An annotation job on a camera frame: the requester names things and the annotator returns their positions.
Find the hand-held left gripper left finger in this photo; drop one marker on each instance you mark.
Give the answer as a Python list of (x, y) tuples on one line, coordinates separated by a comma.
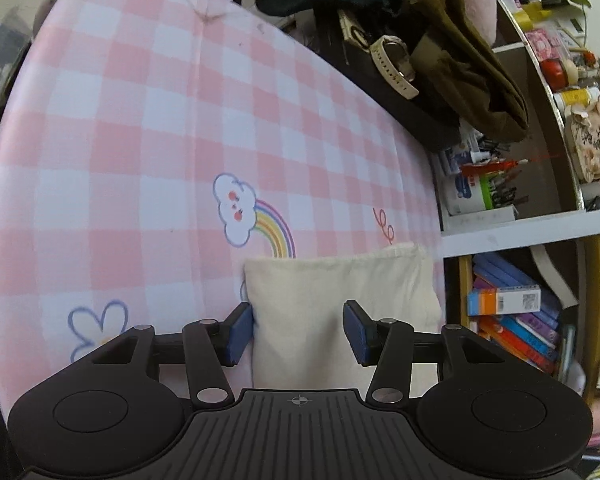
[(237, 332)]

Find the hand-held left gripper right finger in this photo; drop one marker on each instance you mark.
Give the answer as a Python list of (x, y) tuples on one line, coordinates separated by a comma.
[(357, 332)]

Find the cream cloth bag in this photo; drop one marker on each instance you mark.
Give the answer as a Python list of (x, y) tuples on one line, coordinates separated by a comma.
[(300, 300)]

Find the wooden bookshelf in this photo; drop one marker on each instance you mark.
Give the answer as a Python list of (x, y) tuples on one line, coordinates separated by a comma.
[(464, 270)]

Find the orange white cardboard box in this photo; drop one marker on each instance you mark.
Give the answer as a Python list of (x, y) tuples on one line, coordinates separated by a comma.
[(510, 300)]

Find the row of colourful books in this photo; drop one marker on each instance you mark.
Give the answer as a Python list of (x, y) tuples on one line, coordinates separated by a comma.
[(520, 332)]

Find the white blue printed container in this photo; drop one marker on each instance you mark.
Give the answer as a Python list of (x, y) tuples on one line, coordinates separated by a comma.
[(462, 195)]

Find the white shelf unit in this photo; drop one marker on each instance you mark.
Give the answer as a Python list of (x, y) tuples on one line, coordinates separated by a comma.
[(505, 232)]

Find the white flat tablet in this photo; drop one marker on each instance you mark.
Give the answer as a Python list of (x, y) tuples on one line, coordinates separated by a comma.
[(555, 280)]

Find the mixed dark pens bundle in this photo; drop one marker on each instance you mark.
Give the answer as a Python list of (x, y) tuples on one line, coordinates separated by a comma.
[(500, 182)]

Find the pink checked table mat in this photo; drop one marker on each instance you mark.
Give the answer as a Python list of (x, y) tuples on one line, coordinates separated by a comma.
[(130, 135)]

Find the beige wristwatch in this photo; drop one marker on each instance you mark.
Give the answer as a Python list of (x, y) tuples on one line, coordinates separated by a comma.
[(387, 57)]

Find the olive brown garment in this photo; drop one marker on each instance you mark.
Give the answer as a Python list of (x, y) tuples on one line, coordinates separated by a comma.
[(465, 70)]

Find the floral cloth pouch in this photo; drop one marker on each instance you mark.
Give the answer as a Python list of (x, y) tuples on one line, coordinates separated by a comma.
[(595, 145)]

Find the yellow jar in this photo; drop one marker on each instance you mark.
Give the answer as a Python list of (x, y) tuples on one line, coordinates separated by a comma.
[(577, 99)]

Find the red jar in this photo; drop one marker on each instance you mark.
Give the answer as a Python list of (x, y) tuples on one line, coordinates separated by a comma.
[(555, 72)]

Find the pink box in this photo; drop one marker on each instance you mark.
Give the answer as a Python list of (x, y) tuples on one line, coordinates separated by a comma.
[(545, 42)]

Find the clear plastic container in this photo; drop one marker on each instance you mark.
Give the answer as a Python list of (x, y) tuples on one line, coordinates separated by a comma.
[(2, 60)]

